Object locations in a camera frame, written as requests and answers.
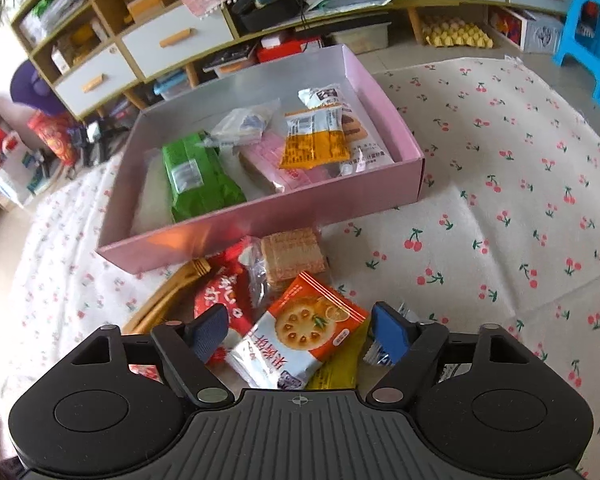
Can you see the red snack packet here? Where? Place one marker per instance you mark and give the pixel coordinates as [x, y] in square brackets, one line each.
[225, 285]
[145, 374]

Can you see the cherry print tablecloth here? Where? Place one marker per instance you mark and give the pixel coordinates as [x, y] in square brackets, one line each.
[505, 220]

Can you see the clear bin blue lid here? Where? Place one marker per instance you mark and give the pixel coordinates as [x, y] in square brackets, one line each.
[172, 85]

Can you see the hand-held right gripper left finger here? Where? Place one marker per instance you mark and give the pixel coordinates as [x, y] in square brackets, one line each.
[207, 332]

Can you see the stack of papers on shelf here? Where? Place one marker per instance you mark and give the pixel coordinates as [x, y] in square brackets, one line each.
[55, 10]

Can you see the gold snack packet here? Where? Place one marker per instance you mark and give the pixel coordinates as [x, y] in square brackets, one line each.
[165, 295]

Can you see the purple hat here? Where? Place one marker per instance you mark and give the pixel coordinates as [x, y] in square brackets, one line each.
[35, 90]

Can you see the clear wafer biscuit packet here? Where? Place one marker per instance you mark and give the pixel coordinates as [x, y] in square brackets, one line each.
[292, 255]

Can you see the black device on stand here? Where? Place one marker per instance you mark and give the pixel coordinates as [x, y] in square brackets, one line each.
[95, 135]

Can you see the yellow snack packet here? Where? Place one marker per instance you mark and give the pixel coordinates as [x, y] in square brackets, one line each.
[340, 367]

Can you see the green snack packet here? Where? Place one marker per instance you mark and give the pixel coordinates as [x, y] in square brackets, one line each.
[200, 180]

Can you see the black bag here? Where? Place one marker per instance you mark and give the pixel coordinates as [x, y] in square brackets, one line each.
[265, 10]

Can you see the red flat box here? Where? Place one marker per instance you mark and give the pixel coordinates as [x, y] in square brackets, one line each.
[290, 50]

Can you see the pink wafer packet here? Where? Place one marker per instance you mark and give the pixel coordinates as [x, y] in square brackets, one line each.
[267, 165]

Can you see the yellow egg tray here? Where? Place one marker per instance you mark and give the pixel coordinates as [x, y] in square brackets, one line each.
[457, 32]

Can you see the brown cardboard box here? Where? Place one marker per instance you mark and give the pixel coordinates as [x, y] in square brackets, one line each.
[150, 5]

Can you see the white printed box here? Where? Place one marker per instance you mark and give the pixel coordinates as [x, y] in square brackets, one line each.
[530, 32]

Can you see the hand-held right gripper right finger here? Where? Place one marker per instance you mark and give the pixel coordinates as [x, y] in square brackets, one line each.
[390, 332]

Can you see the orange label snack packet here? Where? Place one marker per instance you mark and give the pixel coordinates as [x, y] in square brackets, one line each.
[310, 145]

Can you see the small white carton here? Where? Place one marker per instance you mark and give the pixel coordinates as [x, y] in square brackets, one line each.
[61, 60]

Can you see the white paper bag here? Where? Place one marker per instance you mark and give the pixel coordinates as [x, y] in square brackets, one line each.
[15, 170]

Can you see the blue plastic stool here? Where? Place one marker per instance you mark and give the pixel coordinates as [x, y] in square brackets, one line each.
[592, 35]

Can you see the red printed gift bag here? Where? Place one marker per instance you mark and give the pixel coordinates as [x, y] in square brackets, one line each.
[55, 140]

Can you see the clear chocolate cookie packet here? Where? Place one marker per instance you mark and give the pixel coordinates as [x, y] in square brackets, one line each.
[367, 152]

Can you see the clear white cracker packet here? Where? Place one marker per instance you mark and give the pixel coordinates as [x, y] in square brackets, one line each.
[240, 127]

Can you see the wooden cabinet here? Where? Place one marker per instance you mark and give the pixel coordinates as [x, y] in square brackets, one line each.
[115, 35]

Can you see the pink cardboard box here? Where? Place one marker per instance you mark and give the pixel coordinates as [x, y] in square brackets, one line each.
[290, 210]

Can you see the black books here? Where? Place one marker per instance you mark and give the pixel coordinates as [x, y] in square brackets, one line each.
[230, 57]

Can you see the clear storage bin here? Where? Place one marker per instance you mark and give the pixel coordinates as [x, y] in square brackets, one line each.
[360, 40]

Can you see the orange biscuit packet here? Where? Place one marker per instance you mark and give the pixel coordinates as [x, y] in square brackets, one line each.
[300, 330]

